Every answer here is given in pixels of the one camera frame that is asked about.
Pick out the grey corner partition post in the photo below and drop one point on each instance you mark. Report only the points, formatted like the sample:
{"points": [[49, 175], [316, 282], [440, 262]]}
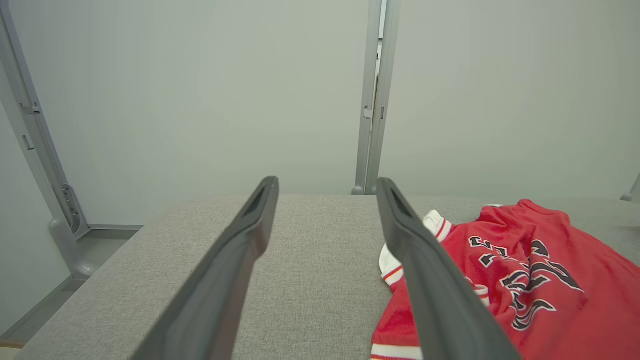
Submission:
{"points": [[65, 245]]}

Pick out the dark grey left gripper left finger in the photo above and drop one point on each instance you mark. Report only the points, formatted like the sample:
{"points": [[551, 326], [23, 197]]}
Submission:
{"points": [[215, 290]]}

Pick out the grey partition post foot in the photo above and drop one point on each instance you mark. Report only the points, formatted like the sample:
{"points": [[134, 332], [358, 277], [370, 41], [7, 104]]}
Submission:
{"points": [[634, 192]]}

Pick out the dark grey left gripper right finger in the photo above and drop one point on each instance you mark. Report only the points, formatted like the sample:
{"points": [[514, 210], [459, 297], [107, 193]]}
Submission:
{"points": [[440, 300]]}

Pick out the red white basketball jersey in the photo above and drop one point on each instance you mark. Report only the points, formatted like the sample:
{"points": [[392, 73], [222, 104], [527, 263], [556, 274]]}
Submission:
{"points": [[575, 310]]}

